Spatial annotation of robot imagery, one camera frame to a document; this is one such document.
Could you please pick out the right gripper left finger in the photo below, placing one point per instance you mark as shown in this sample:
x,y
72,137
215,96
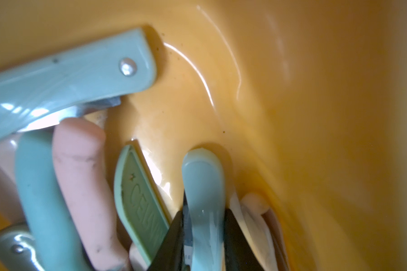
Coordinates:
x,y
169,257

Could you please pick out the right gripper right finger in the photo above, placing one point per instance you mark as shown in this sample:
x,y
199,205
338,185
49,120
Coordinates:
x,y
238,253

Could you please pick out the yellow plastic storage box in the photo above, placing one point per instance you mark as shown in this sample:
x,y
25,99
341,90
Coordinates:
x,y
304,101

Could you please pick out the light teal folding knife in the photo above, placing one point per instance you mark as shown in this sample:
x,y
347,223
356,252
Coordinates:
x,y
75,82

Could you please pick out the salmon pink knife handle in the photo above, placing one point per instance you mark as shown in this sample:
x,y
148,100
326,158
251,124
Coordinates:
x,y
78,158

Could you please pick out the beige pink folding knife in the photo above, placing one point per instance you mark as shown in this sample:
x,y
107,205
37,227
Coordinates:
x,y
261,229

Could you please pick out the teal fruit knife in box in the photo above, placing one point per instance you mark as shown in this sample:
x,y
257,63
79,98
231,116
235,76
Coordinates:
x,y
57,242

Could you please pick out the grey folding knife in box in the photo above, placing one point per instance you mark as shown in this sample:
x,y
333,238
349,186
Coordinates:
x,y
17,249

